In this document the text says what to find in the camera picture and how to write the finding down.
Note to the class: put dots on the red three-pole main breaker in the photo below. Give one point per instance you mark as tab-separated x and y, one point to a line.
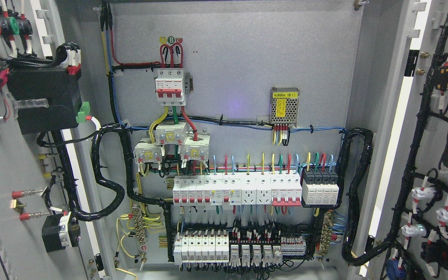
173	86

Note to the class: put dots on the white socket and breaker row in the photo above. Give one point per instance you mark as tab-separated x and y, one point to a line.
228	190

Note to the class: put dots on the metal mesh power supply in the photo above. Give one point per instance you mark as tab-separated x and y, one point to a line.
284	105

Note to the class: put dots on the black surge protector module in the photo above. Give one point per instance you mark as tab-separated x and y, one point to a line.
319	189

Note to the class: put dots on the grey cabinet door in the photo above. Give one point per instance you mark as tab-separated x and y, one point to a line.
413	220
22	252

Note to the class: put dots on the white lower breaker row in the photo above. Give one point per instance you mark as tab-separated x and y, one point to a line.
202	247

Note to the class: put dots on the black digital power meter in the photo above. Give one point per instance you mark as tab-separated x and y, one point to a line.
47	99

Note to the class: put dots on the brass ground terminal bar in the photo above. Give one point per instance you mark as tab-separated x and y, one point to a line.
326	233

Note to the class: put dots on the lower relay terminal row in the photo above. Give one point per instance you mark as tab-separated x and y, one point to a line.
260	247

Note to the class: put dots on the white current transformers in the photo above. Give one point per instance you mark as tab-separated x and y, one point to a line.
169	135

